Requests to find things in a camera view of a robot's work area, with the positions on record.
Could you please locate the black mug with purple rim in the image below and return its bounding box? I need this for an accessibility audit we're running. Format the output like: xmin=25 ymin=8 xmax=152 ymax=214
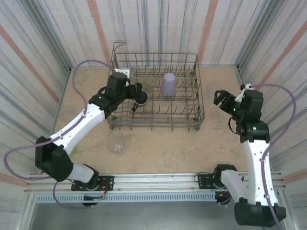
xmin=131 ymin=90 xmax=150 ymax=113

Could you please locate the clear plastic cup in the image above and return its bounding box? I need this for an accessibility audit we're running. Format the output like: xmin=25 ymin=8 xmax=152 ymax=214
xmin=108 ymin=137 xmax=126 ymax=156
xmin=206 ymin=82 xmax=223 ymax=102

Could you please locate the yellowish translucent plastic cup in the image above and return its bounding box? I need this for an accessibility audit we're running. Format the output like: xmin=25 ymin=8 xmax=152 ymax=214
xmin=141 ymin=76 xmax=158 ymax=96

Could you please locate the purple plastic cup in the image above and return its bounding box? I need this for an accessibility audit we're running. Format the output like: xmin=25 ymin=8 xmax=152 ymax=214
xmin=160 ymin=72 xmax=177 ymax=96

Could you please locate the grey wire dish rack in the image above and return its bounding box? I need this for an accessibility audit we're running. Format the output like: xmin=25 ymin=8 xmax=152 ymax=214
xmin=104 ymin=42 xmax=206 ymax=132

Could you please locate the grey metal panel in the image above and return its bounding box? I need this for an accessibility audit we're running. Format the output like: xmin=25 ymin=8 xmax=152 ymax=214
xmin=27 ymin=190 xmax=287 ymax=230

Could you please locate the aluminium side rail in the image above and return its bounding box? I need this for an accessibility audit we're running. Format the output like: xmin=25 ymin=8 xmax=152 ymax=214
xmin=236 ymin=64 xmax=273 ymax=171

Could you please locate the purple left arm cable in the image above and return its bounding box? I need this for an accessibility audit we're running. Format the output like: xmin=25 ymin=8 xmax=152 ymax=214
xmin=4 ymin=59 xmax=116 ymax=210

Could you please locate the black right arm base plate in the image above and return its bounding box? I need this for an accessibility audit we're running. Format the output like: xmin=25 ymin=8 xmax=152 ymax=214
xmin=197 ymin=174 xmax=241 ymax=190

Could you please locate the aluminium mounting rail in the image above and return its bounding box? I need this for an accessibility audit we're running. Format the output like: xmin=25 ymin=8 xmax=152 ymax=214
xmin=25 ymin=170 xmax=287 ymax=192

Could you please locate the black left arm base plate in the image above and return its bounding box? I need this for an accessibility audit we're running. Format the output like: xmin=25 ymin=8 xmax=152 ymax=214
xmin=71 ymin=175 xmax=115 ymax=192

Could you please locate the slotted grey cable duct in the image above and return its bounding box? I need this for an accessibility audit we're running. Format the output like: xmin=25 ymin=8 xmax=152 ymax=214
xmin=35 ymin=193 xmax=216 ymax=204

